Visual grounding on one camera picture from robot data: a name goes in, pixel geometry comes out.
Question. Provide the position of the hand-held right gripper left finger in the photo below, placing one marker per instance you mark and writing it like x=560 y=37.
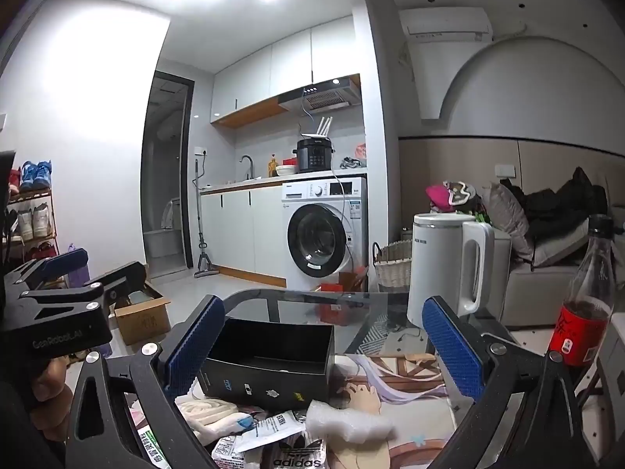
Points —
x=195 y=347

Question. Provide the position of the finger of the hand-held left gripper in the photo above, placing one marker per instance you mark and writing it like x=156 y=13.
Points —
x=124 y=276
x=68 y=260

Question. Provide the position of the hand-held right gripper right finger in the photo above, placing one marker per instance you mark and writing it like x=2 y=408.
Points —
x=454 y=347

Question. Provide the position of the white plush toy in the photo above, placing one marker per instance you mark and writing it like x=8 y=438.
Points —
x=210 y=413

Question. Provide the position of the black cardboard box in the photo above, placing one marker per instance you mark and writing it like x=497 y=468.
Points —
x=273 y=386

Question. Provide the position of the green and white packet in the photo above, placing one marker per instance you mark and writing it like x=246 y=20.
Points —
x=149 y=447

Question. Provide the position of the white wipes packet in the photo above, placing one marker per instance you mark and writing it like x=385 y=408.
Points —
x=273 y=427

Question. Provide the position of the clear bag with white clothing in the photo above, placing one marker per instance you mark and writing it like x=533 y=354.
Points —
x=298 y=459

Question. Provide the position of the person's left hand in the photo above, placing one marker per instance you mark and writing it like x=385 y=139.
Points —
x=51 y=376

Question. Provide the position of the wooden shoe rack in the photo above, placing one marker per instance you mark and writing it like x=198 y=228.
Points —
x=51 y=215

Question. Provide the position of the shoe rack with shoes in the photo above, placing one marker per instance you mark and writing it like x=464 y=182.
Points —
x=34 y=222

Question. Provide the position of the brown cardboard box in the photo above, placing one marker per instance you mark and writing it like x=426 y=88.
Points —
x=146 y=322

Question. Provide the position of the flat mop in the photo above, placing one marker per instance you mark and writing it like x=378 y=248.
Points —
x=201 y=254

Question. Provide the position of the white electric kettle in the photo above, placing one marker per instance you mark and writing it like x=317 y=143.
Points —
x=439 y=264

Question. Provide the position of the beige sofa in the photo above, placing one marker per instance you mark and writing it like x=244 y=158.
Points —
x=532 y=293

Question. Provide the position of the wicker basket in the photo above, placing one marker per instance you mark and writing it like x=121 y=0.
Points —
x=393 y=268

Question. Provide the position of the dark framed doorway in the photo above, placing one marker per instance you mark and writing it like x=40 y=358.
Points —
x=166 y=180

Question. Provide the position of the small white packet red print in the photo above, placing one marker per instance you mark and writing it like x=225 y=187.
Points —
x=229 y=454

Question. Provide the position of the white base cabinets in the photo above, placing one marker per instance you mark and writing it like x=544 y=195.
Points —
x=234 y=229

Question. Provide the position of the cola bottle red label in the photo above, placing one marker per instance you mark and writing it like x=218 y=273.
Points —
x=578 y=322

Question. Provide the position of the red cardboard box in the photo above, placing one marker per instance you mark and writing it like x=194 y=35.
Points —
x=329 y=298

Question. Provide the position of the white foam wrap piece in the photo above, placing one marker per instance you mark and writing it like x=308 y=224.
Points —
x=342 y=422

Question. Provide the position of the grey pillow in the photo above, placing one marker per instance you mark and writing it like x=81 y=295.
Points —
x=508 y=220

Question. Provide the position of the pink plush toy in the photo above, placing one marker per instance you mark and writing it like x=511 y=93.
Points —
x=439 y=198

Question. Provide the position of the kitchen faucet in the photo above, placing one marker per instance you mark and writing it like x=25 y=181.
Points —
x=248 y=163

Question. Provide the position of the black jacket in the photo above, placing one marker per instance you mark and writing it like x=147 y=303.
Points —
x=551 y=210

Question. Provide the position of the yellow oil bottle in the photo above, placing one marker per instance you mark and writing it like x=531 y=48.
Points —
x=272 y=166

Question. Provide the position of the white bowl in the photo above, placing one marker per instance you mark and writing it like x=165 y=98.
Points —
x=285 y=170

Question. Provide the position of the white washing machine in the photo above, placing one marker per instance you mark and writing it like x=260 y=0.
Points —
x=317 y=195

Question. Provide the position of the black pressure cooker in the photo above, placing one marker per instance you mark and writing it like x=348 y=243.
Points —
x=315 y=156

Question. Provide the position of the white router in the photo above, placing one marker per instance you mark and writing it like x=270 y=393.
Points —
x=317 y=129

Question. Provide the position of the range hood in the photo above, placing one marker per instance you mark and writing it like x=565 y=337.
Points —
x=322 y=95

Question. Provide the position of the white air conditioner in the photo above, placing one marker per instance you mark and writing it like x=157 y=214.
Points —
x=444 y=22

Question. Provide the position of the white wall socket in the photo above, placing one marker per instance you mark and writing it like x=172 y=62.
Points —
x=506 y=171

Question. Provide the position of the white wall cabinets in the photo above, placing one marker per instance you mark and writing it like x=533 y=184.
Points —
x=273 y=73

